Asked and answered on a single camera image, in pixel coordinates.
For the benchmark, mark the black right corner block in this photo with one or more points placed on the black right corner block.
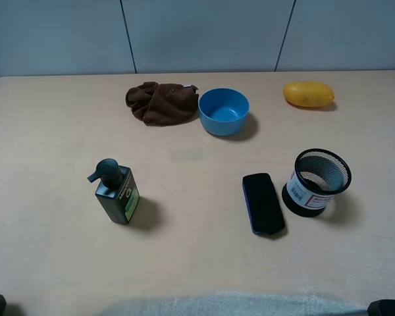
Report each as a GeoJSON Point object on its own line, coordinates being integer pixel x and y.
{"type": "Point", "coordinates": [381, 308]}

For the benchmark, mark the blue plastic bowl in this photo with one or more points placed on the blue plastic bowl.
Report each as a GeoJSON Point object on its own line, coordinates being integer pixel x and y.
{"type": "Point", "coordinates": [223, 111]}

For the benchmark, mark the dark green pump bottle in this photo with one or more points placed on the dark green pump bottle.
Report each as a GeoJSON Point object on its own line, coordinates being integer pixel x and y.
{"type": "Point", "coordinates": [117, 191]}

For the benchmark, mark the black mesh pen holder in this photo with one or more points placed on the black mesh pen holder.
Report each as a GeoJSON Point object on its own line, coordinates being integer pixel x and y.
{"type": "Point", "coordinates": [318, 176]}

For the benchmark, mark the black whiteboard eraser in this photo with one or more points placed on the black whiteboard eraser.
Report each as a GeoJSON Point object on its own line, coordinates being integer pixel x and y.
{"type": "Point", "coordinates": [262, 203]}

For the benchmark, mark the brown crumpled cloth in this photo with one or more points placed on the brown crumpled cloth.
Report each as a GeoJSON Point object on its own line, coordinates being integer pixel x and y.
{"type": "Point", "coordinates": [163, 104]}

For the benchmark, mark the yellow mango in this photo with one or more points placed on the yellow mango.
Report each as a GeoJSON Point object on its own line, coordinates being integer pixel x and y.
{"type": "Point", "coordinates": [309, 94]}

